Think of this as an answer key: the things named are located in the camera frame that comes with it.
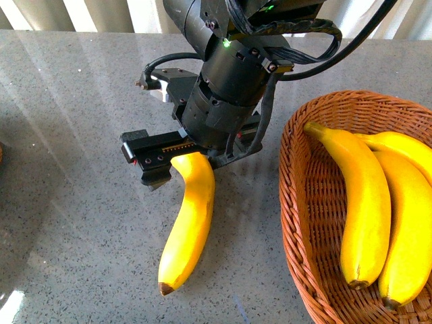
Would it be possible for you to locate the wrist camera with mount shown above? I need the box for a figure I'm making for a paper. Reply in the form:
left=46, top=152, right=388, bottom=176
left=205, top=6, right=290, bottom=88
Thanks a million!
left=135, top=53, right=200, bottom=119

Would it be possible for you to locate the black cable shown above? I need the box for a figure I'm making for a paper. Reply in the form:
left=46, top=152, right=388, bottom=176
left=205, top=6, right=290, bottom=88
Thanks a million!
left=229, top=0, right=399, bottom=82

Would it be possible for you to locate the white pleated curtain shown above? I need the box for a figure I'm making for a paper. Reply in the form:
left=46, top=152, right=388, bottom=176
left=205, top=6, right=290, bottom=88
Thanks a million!
left=0, top=0, right=432, bottom=41

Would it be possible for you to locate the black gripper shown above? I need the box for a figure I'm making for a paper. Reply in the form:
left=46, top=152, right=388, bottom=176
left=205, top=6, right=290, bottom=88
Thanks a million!
left=120, top=80, right=263, bottom=191

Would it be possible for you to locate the yellow banana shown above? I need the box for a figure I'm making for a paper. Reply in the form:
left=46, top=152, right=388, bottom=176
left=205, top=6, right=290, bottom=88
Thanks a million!
left=158, top=153, right=215, bottom=296
left=374, top=151, right=431, bottom=311
left=354, top=131, right=431, bottom=184
left=304, top=121, right=391, bottom=290

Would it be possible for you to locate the brown wicker basket right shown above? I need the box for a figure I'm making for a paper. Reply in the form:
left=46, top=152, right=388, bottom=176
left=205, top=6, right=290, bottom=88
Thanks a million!
left=279, top=90, right=431, bottom=323

